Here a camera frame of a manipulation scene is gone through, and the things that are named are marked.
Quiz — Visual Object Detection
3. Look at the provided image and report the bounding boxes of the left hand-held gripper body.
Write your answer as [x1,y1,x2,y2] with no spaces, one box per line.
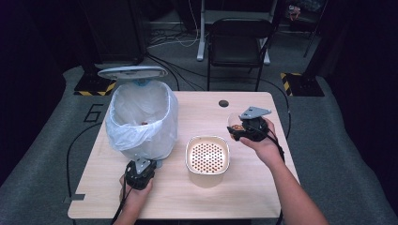
[124,156,158,191]

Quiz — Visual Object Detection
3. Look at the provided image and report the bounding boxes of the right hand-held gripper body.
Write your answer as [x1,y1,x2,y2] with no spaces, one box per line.
[237,106,272,143]

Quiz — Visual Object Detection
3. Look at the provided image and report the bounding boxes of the white plastic trash bag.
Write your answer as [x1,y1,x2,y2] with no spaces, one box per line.
[105,80,179,161]

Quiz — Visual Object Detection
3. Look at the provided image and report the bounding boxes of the beige strainer bowl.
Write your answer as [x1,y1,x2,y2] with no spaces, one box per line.
[185,135,231,188]

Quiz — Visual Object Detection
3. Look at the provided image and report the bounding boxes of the white pedal trash can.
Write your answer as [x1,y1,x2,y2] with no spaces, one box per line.
[97,65,179,169]

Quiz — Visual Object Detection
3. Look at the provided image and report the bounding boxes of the person's right hand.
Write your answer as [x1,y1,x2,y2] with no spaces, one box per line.
[238,117,284,169]

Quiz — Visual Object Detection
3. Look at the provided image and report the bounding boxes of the person's left hand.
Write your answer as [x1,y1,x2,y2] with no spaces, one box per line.
[118,174,154,218]

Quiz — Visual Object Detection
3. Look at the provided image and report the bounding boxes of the grey tape piece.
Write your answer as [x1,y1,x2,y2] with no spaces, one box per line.
[64,193,86,204]

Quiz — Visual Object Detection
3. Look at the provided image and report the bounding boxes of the black folding chair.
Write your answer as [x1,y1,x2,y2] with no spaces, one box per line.
[206,18,276,92]

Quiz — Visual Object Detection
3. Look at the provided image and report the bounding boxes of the black metal stand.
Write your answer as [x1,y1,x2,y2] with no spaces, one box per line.
[302,0,329,59]

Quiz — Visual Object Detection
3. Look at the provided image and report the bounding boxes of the dark cabinet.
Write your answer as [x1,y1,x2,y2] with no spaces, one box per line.
[78,0,148,65]

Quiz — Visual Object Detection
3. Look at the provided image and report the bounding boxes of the right hand-held gripper cable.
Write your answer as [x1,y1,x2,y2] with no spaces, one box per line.
[265,126,286,163]

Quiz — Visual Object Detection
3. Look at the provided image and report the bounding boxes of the hand-held gripper cable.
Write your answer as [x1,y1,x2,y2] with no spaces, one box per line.
[265,126,286,163]
[111,179,133,225]

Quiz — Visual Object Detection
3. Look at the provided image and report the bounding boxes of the left hand-held gripper cable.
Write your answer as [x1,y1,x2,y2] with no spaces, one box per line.
[111,179,133,225]

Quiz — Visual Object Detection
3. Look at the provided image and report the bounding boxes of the black yellow striped base plate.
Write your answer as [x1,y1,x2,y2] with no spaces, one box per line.
[73,71,121,97]
[280,72,326,98]

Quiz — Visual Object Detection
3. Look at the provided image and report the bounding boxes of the black floor cable bundle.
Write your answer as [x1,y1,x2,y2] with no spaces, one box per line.
[145,52,208,92]

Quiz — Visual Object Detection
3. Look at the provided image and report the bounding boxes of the white floor cable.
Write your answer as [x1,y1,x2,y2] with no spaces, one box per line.
[146,0,201,50]

